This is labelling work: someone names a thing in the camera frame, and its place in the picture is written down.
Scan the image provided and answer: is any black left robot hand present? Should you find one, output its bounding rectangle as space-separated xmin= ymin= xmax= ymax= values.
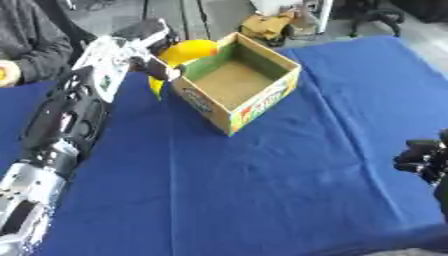
xmin=110 ymin=17 xmax=184 ymax=82

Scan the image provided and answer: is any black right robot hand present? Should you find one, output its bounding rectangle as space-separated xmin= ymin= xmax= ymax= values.
xmin=392 ymin=129 xmax=448 ymax=185

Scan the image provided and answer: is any yellow toy banana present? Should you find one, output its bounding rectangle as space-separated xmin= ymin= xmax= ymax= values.
xmin=147 ymin=39 xmax=221 ymax=101

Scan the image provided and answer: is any tan cardboard box green inside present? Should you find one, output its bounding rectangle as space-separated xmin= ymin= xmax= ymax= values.
xmin=171 ymin=31 xmax=305 ymax=137

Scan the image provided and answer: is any person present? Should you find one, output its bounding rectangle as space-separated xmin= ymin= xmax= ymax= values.
xmin=0 ymin=0 xmax=100 ymax=88

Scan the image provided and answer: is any tan bag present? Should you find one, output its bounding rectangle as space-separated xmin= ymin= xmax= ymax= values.
xmin=238 ymin=11 xmax=298 ymax=47

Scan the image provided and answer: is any black chair base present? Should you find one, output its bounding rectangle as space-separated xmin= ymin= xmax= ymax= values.
xmin=346 ymin=7 xmax=406 ymax=38

